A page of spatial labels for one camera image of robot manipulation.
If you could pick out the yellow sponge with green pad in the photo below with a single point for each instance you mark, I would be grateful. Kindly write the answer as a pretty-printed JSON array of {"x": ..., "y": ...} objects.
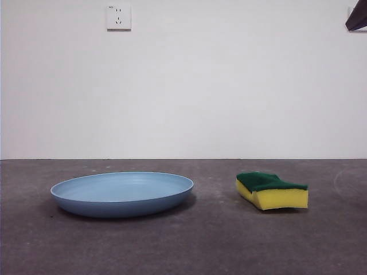
[{"x": 284, "y": 199}]

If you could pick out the blue round plate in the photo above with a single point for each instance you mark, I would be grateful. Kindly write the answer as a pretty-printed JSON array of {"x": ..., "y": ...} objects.
[{"x": 120, "y": 200}]

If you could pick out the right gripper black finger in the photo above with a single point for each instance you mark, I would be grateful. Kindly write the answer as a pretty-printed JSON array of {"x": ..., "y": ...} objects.
[{"x": 358, "y": 17}]

